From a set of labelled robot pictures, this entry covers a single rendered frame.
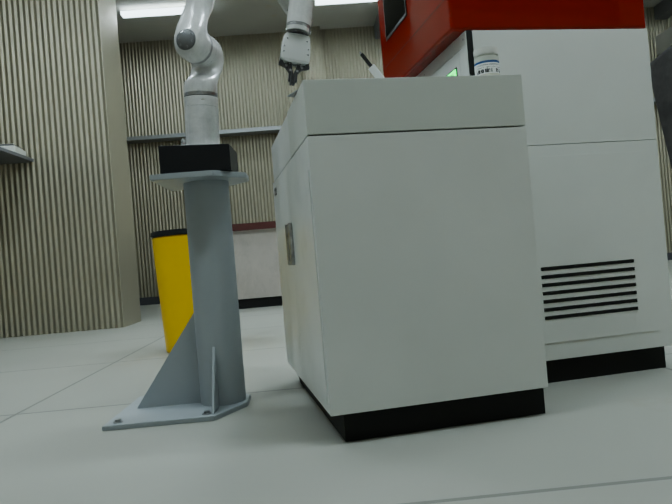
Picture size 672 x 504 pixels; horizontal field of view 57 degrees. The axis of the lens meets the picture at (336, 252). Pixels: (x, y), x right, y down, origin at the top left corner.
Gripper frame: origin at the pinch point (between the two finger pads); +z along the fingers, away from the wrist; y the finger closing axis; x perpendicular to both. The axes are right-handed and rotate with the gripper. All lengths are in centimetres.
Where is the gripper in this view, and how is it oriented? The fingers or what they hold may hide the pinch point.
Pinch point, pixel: (292, 78)
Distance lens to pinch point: 220.8
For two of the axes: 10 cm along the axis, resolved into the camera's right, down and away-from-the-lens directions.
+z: -1.1, 9.9, -0.5
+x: 1.9, -0.3, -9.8
